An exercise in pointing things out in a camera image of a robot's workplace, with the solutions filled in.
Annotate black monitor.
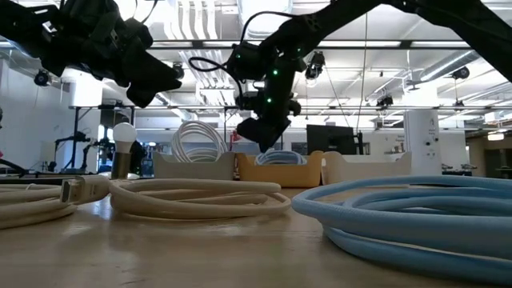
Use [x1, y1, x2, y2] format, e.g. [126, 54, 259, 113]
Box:
[306, 124, 358, 156]

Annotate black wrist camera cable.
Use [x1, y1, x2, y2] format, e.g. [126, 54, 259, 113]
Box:
[188, 10, 299, 99]

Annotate beige braided cable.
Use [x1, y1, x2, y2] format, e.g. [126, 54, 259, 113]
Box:
[108, 178, 292, 222]

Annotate white plastic bin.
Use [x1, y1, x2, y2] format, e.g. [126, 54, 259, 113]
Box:
[322, 150, 413, 186]

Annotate black overhead frame bar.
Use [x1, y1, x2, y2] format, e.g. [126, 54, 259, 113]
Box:
[147, 38, 473, 50]

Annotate thin hanging cable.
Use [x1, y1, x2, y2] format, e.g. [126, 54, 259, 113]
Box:
[354, 11, 370, 133]

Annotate cream USB cable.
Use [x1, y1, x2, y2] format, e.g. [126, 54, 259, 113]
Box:
[0, 174, 112, 231]

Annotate white column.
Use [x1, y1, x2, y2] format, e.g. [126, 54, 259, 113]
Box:
[402, 108, 443, 177]

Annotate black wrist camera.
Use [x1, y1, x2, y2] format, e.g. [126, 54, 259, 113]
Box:
[228, 42, 273, 81]
[59, 0, 155, 51]

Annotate thick light blue cable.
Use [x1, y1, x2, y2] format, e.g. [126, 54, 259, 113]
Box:
[291, 174, 512, 286]

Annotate yellow plastic bin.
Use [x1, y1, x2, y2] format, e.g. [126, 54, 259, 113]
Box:
[235, 150, 324, 189]

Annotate brass lamp with white bulb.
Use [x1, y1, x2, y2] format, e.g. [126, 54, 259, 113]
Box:
[110, 122, 138, 180]

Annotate black metal workstation frame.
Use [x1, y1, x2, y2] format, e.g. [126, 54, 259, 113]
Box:
[68, 102, 137, 171]

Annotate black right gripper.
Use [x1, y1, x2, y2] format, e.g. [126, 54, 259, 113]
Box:
[235, 59, 307, 154]

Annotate thin light blue cable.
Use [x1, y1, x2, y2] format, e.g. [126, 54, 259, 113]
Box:
[254, 150, 308, 166]

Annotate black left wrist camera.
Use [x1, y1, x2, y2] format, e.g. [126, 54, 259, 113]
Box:
[59, 0, 155, 51]

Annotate grey plastic bin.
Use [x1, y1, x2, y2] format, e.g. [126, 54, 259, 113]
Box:
[152, 150, 236, 181]

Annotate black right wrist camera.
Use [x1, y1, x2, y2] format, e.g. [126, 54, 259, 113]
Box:
[228, 42, 273, 81]

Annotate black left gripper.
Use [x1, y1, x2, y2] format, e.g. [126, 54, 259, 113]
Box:
[39, 35, 183, 110]

